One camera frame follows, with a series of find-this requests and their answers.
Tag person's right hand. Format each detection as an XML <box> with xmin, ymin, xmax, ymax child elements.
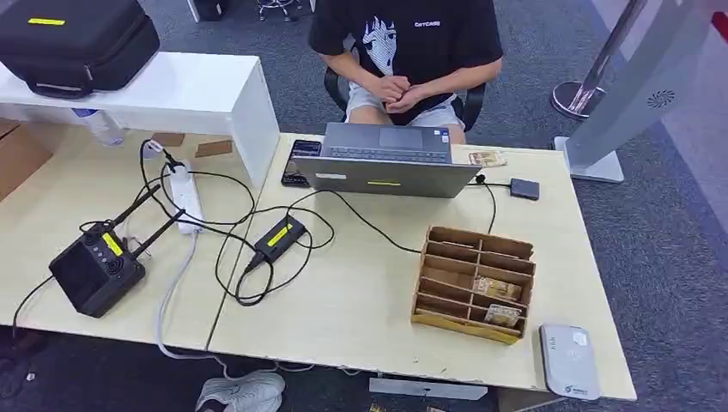
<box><xmin>372</xmin><ymin>75</ymin><xmax>412</xmax><ymax>106</ymax></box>

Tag person's left hand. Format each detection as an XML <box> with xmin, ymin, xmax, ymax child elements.
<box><xmin>385</xmin><ymin>85</ymin><xmax>427</xmax><ymax>115</ymax></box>

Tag person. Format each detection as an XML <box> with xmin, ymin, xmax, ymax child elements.
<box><xmin>308</xmin><ymin>0</ymin><xmax>505</xmax><ymax>146</ymax></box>

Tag grey laptop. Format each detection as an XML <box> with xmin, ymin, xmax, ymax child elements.
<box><xmin>293</xmin><ymin>122</ymin><xmax>482</xmax><ymax>199</ymax></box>

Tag black smartphone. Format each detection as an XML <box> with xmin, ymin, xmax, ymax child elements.
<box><xmin>281</xmin><ymin>139</ymin><xmax>323</xmax><ymax>189</ymax></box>

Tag chrome stool base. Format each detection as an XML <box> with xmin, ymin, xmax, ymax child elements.
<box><xmin>256</xmin><ymin>0</ymin><xmax>302</xmax><ymax>22</ymax></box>

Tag small black hub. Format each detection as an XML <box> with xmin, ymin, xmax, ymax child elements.
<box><xmin>509</xmin><ymin>178</ymin><xmax>541</xmax><ymax>202</ymax></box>

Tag black power adapter yellow label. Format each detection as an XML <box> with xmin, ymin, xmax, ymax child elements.
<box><xmin>252</xmin><ymin>215</ymin><xmax>308</xmax><ymax>264</ymax></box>

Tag white floor stand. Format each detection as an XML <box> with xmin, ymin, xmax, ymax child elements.
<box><xmin>554</xmin><ymin>0</ymin><xmax>728</xmax><ymax>185</ymax></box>

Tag white desk shelf riser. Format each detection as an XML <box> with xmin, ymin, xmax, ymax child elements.
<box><xmin>0</xmin><ymin>51</ymin><xmax>281</xmax><ymax>189</ymax></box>

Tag wooden card box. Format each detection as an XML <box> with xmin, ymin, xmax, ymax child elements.
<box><xmin>410</xmin><ymin>225</ymin><xmax>537</xmax><ymax>346</ymax></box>

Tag white power strip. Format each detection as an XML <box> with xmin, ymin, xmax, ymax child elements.
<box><xmin>161</xmin><ymin>165</ymin><xmax>204</xmax><ymax>235</ymax></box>

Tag clear water bottle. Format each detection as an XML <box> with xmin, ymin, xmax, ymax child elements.
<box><xmin>72</xmin><ymin>107</ymin><xmax>126</xmax><ymax>148</ymax></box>

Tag white card reader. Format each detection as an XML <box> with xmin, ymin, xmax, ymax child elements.
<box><xmin>538</xmin><ymin>323</ymin><xmax>602</xmax><ymax>402</ymax></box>

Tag black carrying case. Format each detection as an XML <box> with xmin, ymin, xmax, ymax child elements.
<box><xmin>0</xmin><ymin>0</ymin><xmax>161</xmax><ymax>100</ymax></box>

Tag white sneaker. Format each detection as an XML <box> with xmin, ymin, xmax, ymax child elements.
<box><xmin>195</xmin><ymin>372</ymin><xmax>287</xmax><ymax>412</ymax></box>

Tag black router with antennas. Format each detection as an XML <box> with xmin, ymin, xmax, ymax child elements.
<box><xmin>48</xmin><ymin>185</ymin><xmax>186</xmax><ymax>319</ymax></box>

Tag brown cardboard box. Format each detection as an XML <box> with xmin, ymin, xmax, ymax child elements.
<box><xmin>0</xmin><ymin>118</ymin><xmax>55</xmax><ymax>203</ymax></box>

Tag thin black laptop cable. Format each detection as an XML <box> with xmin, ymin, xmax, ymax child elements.
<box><xmin>284</xmin><ymin>189</ymin><xmax>423</xmax><ymax>255</ymax></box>

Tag black hub cable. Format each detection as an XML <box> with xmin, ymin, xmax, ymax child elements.
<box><xmin>467</xmin><ymin>173</ymin><xmax>513</xmax><ymax>235</ymax></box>

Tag chrome stanchion post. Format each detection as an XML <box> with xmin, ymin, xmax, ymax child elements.
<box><xmin>550</xmin><ymin>0</ymin><xmax>650</xmax><ymax>120</ymax></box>

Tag black looped power cable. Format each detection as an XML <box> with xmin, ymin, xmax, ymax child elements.
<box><xmin>139</xmin><ymin>139</ymin><xmax>337</xmax><ymax>308</ymax></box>

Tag white power strip cable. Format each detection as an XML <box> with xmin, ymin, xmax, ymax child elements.
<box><xmin>155</xmin><ymin>230</ymin><xmax>365</xmax><ymax>379</ymax></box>

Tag black router cable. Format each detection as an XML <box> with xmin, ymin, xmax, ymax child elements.
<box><xmin>11</xmin><ymin>276</ymin><xmax>55</xmax><ymax>339</ymax></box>

